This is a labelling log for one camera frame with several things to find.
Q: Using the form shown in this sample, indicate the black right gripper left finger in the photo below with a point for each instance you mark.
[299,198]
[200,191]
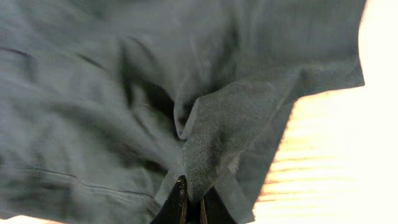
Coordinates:
[174,209]

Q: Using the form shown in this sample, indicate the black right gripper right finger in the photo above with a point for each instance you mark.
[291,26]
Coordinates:
[213,210]

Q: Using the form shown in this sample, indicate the black shorts garment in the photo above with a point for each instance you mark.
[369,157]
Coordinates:
[104,104]

